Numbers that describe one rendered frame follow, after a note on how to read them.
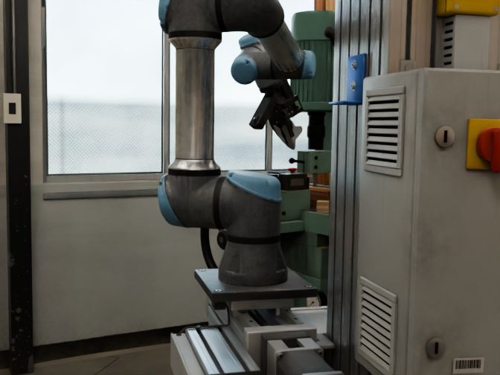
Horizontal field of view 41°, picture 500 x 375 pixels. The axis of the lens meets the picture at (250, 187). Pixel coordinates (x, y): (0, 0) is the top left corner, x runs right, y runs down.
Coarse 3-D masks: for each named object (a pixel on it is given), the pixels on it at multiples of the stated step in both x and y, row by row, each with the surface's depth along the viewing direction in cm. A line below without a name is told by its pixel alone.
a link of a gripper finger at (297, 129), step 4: (292, 124) 197; (284, 128) 195; (296, 128) 198; (300, 128) 199; (284, 132) 197; (288, 132) 195; (296, 132) 198; (300, 132) 199; (288, 136) 196; (296, 136) 198; (288, 140) 198; (292, 140) 197; (288, 144) 199; (292, 144) 198; (292, 148) 200
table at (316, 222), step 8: (312, 208) 203; (304, 216) 198; (312, 216) 195; (320, 216) 192; (328, 216) 189; (288, 224) 194; (296, 224) 196; (304, 224) 198; (312, 224) 195; (320, 224) 192; (328, 224) 190; (288, 232) 195; (312, 232) 195; (320, 232) 193; (328, 232) 190
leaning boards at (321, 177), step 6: (318, 0) 362; (324, 0) 362; (330, 0) 363; (318, 6) 363; (324, 6) 363; (330, 6) 363; (318, 174) 367; (324, 174) 369; (330, 174) 356; (318, 180) 367; (324, 180) 369
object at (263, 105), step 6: (264, 96) 194; (270, 96) 192; (276, 96) 192; (264, 102) 193; (270, 102) 191; (276, 102) 192; (258, 108) 193; (264, 108) 191; (270, 108) 191; (258, 114) 192; (264, 114) 190; (270, 114) 192; (252, 120) 192; (258, 120) 190; (264, 120) 190; (252, 126) 192; (258, 126) 190
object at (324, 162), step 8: (304, 152) 214; (312, 152) 212; (320, 152) 214; (328, 152) 216; (304, 160) 214; (312, 160) 212; (320, 160) 214; (328, 160) 216; (304, 168) 214; (312, 168) 212; (320, 168) 214; (328, 168) 216; (312, 176) 217
